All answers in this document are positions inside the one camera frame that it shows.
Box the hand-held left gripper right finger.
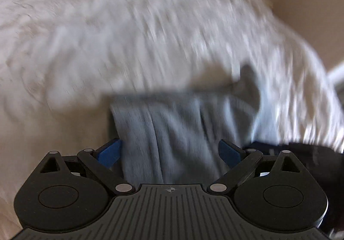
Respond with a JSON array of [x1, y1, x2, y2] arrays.
[[206, 138, 302, 195]]

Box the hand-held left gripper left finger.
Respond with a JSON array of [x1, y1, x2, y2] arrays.
[[40, 138, 134, 195]]

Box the grey pants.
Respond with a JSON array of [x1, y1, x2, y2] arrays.
[[108, 63, 270, 185]]

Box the white patterned bed blanket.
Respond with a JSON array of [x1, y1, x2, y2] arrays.
[[0, 0, 344, 232]]

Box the white rail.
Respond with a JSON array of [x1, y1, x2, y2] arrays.
[[326, 62, 344, 86]]

